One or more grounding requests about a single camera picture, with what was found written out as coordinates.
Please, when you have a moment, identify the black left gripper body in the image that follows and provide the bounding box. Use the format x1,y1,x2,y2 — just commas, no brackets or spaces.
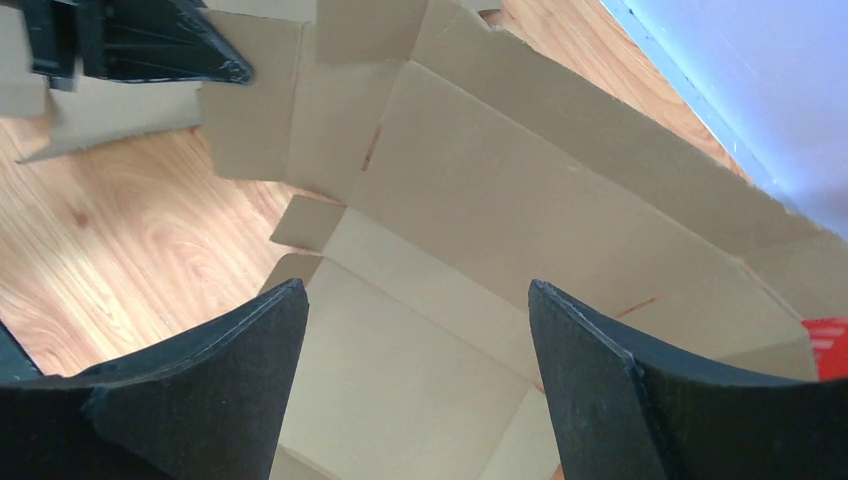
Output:
19,0,106,91

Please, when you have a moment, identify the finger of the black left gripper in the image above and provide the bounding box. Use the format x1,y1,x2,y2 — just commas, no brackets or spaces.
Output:
99,1,254,85

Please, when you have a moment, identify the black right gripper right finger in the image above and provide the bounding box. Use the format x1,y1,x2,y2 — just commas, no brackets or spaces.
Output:
528,280,847,479

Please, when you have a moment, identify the brown cardboard box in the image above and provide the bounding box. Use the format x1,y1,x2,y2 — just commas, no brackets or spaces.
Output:
198,1,847,479

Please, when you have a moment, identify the red plastic basket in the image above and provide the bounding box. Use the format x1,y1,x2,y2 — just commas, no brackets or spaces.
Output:
802,317,847,381

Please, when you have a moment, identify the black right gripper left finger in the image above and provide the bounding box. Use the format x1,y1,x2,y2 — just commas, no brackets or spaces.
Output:
1,279,309,479

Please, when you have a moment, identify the flat brown cardboard sheet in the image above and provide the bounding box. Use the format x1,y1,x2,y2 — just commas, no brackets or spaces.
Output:
1,7,201,164

